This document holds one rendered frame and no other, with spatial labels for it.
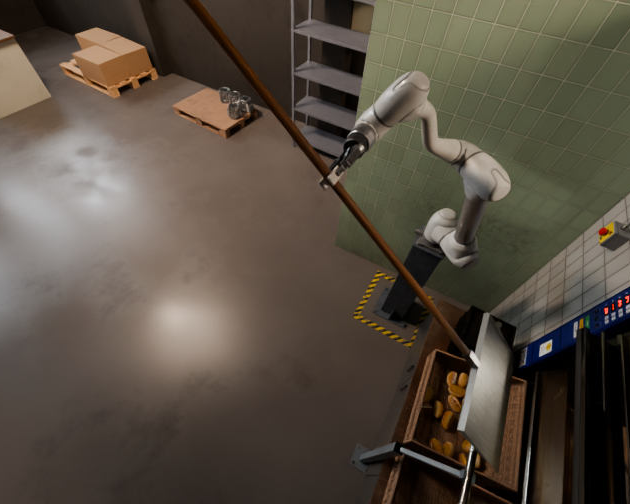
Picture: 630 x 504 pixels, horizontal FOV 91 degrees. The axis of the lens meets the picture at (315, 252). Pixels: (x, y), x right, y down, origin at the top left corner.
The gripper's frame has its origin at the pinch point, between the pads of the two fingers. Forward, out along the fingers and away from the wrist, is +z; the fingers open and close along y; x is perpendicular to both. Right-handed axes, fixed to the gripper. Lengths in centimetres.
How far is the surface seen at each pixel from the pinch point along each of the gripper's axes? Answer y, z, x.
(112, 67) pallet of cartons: 424, -226, 243
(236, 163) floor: 284, -176, 26
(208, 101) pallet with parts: 348, -260, 118
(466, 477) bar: 3, 39, -116
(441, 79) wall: 6, -122, -17
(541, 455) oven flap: -6, 11, -155
